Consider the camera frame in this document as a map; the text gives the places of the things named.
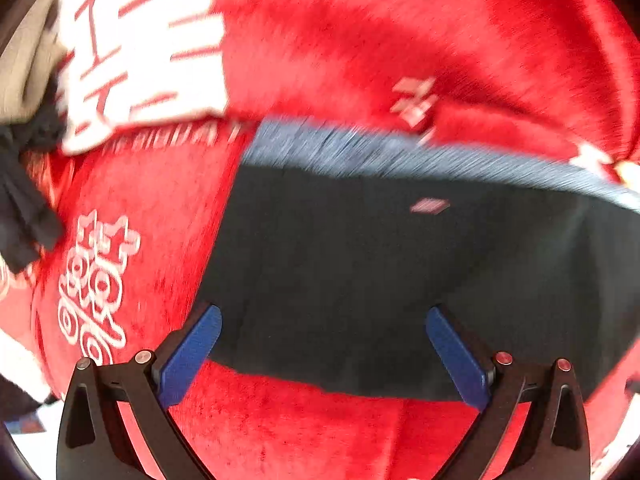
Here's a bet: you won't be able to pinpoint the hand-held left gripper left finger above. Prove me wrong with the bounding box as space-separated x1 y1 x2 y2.
56 303 223 480

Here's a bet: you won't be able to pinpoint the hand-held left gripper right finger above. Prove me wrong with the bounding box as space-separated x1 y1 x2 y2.
425 304 592 480

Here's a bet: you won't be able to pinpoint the black pants with blue waistband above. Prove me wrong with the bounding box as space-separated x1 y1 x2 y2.
197 117 640 403

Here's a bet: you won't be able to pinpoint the black cloth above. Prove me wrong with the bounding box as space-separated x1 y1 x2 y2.
0 77 66 273

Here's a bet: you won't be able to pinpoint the grey cloth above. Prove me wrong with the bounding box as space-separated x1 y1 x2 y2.
0 0 68 126

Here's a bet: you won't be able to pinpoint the red printed blanket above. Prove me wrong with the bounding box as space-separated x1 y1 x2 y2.
0 0 640 480

